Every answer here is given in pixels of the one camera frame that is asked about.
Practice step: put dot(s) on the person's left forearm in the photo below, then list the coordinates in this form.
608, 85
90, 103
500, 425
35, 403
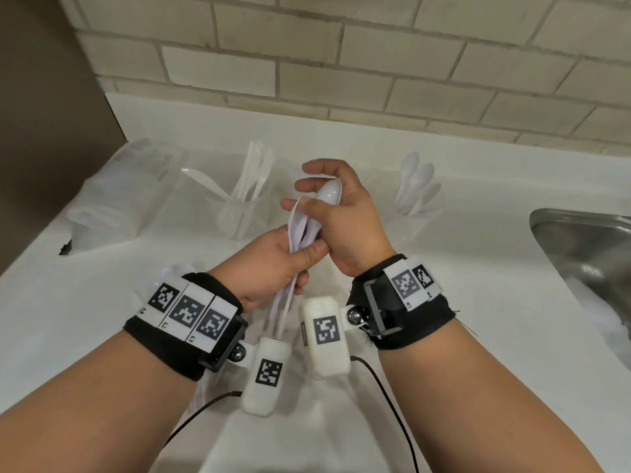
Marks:
98, 403

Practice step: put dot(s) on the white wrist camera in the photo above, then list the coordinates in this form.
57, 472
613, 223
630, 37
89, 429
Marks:
325, 364
256, 403

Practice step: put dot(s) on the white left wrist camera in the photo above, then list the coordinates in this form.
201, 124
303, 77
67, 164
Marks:
256, 403

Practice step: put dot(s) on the stainless steel sink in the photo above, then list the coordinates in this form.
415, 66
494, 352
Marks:
581, 241

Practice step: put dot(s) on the bundle of white plastic cutlery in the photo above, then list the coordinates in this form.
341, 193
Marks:
300, 226

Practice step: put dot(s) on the sleeve of stacked clear cups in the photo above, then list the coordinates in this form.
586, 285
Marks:
123, 192

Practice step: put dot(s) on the bunch of white plastic spoons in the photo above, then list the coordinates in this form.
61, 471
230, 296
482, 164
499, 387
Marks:
419, 177

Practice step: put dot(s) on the white plastic spoon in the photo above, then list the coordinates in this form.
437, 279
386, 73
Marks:
330, 192

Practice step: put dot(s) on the person's right forearm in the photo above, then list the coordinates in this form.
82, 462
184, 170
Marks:
468, 399

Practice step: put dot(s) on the small black clip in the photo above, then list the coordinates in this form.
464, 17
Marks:
66, 247

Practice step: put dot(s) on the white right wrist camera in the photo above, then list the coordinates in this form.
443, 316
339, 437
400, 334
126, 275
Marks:
325, 364

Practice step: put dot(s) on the person's right hand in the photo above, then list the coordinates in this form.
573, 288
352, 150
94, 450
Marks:
355, 231

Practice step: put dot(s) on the person's left hand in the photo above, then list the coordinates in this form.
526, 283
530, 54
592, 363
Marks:
266, 270

